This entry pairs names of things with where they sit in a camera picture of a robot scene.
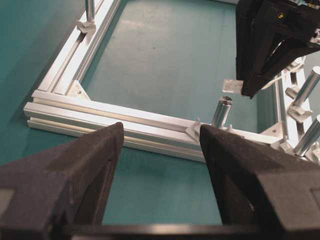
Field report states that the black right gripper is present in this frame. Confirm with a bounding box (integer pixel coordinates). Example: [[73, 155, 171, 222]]
[[235, 0, 320, 98]]

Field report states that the silver metal pin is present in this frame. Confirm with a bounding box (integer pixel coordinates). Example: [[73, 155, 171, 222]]
[[211, 96, 233, 129], [85, 0, 96, 23], [294, 115, 320, 157], [292, 66, 320, 107]]

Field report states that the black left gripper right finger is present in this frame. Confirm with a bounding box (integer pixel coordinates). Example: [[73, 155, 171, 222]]
[[200, 124, 320, 240]]

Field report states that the aluminium extrusion frame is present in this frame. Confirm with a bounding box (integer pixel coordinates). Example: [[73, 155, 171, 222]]
[[23, 0, 320, 162]]

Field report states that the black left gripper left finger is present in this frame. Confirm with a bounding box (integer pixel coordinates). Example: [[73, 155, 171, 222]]
[[0, 122, 124, 240]]

